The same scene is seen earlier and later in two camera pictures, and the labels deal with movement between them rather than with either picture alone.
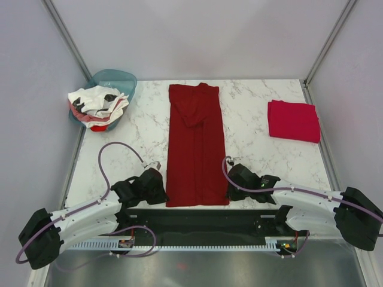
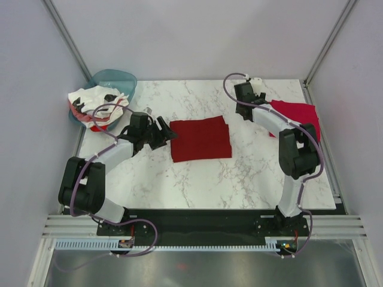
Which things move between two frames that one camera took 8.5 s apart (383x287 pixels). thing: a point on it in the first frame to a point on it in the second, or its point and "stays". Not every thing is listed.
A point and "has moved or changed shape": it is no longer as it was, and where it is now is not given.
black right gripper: (232, 195) to (263, 96)
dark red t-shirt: (196, 166) has moved or changed shape
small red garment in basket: (99, 128) stays
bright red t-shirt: (293, 121) stays
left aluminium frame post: (78, 58) stays
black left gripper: (161, 197) to (164, 134)
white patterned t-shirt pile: (96, 105) stays
